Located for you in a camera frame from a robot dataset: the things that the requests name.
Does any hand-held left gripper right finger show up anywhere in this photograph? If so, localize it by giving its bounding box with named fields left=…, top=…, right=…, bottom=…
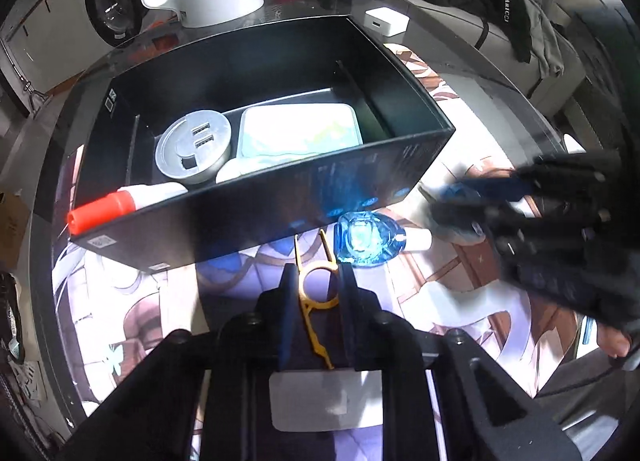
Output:
left=337, top=263, right=581, bottom=461

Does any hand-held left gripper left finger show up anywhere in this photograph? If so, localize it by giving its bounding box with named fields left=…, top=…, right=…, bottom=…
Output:
left=65, top=263, right=301, bottom=461

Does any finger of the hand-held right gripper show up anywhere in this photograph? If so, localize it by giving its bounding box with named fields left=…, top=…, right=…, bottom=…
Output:
left=431, top=198, right=508, bottom=244
left=442, top=156, right=543, bottom=204

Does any yellow plastic puller tool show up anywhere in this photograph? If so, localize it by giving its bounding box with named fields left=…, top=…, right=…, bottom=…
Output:
left=294, top=230, right=341, bottom=371

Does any black storage box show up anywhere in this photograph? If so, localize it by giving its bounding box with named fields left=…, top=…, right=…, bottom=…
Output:
left=59, top=15, right=457, bottom=274

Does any person's right hand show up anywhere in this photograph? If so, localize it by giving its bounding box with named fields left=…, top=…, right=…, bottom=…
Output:
left=596, top=323, right=634, bottom=360

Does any blue transparent bottle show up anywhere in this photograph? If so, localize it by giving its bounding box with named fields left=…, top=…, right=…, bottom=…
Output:
left=334, top=212, right=433, bottom=267

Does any printed desk mat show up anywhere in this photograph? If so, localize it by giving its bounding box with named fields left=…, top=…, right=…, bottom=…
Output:
left=50, top=41, right=598, bottom=461

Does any small white rounded item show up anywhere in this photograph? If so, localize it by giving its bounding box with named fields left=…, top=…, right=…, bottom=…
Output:
left=215, top=159, right=261, bottom=184

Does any grey garment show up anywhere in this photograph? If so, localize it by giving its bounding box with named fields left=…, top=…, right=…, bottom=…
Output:
left=519, top=0, right=567, bottom=78

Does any pale blue tin case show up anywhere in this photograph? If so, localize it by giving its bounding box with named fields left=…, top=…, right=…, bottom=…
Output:
left=236, top=103, right=363, bottom=162

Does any silver round usb hub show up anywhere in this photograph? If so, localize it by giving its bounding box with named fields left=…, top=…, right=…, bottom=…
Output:
left=155, top=110, right=232, bottom=186

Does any white charger adapter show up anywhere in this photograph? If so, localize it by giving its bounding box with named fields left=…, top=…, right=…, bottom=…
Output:
left=364, top=6, right=411, bottom=37

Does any white tube with red cap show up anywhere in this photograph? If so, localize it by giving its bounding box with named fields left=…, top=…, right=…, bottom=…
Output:
left=66, top=182, right=189, bottom=236

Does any cardboard box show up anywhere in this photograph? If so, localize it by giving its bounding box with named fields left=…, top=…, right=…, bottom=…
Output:
left=0, top=191, right=30, bottom=268

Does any white cabinet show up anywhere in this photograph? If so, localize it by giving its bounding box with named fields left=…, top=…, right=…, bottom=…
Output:
left=0, top=0, right=88, bottom=94

